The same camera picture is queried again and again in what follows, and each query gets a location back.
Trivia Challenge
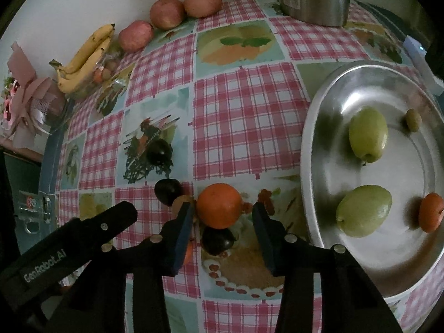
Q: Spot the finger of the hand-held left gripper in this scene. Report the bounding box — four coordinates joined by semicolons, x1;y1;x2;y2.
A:
71;201;138;259

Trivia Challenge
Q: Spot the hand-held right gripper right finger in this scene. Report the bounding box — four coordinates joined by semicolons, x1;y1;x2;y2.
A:
252;202;405;333

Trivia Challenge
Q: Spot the yellow banana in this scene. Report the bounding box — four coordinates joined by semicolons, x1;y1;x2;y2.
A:
57;24;116;75
57;36;112;94

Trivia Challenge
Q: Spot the green mango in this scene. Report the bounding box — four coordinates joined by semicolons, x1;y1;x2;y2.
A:
348;106;388;163
335;185;393;239

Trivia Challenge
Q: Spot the black plum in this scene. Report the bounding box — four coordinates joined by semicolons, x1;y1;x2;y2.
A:
154;178;183;207
202;226;236;255
146;140;173;166

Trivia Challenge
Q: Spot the clear plastic box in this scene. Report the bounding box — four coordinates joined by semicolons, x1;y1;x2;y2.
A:
14;189;58;234

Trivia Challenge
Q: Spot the white power strip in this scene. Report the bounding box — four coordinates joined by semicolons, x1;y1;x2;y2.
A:
403;36;444;96

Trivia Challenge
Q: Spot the round steel plate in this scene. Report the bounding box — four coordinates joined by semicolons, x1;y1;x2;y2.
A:
300;60;444;299

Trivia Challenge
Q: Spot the clear glass bowl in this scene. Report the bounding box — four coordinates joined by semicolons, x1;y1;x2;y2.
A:
64;50;125;99

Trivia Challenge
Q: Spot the red apple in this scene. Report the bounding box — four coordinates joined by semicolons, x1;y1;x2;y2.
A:
150;0;185;30
118;20;155;52
183;0;223;19

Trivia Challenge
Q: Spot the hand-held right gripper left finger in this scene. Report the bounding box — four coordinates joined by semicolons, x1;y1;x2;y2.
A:
45;202;195;333

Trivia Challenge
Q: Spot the brown kiwi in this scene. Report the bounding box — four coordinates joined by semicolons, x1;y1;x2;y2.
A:
172;195;198;221
405;109;423;132

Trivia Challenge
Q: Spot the pink flower bouquet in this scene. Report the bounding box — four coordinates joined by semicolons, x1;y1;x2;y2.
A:
0;41;66;143

